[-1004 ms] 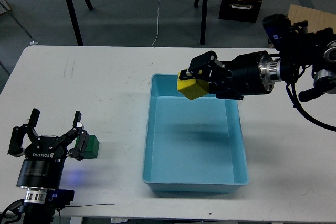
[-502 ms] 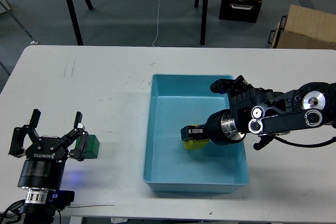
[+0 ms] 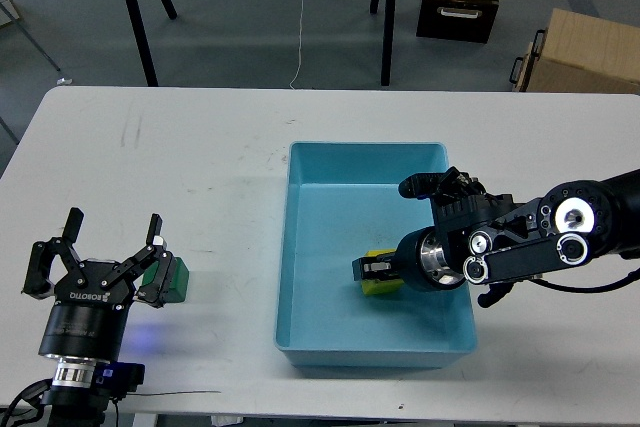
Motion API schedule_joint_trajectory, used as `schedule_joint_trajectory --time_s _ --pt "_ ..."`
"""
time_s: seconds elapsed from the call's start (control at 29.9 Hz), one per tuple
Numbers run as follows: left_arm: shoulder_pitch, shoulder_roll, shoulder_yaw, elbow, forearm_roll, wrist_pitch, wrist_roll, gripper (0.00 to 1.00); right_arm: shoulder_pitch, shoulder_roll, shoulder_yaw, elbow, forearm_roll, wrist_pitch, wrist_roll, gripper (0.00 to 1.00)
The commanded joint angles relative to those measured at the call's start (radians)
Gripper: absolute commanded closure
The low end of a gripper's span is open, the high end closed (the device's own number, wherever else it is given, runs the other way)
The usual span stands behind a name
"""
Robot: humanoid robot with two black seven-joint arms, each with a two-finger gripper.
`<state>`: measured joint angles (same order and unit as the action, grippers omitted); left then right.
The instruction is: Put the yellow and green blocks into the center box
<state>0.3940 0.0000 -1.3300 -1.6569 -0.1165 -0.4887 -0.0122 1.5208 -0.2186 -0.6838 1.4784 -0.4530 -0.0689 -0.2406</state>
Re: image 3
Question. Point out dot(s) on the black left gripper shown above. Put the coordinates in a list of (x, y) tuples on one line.
[(89, 283)]

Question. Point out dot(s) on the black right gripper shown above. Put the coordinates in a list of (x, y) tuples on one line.
[(419, 261)]

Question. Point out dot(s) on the yellow cube block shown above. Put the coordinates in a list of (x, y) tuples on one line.
[(373, 287)]

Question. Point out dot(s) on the green cube block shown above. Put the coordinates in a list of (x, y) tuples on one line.
[(177, 292)]

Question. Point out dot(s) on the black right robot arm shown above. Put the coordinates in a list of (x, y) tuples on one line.
[(492, 240)]

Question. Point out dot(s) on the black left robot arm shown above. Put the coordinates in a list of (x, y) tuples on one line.
[(86, 325)]

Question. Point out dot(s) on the light blue plastic box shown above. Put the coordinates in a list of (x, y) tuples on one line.
[(342, 203)]

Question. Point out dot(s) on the black storage box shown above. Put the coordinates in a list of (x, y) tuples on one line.
[(458, 20)]

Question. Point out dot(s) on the cardboard box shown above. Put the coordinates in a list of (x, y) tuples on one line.
[(577, 53)]

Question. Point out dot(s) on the wooden item with metal legs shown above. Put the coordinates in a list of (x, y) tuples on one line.
[(14, 21)]

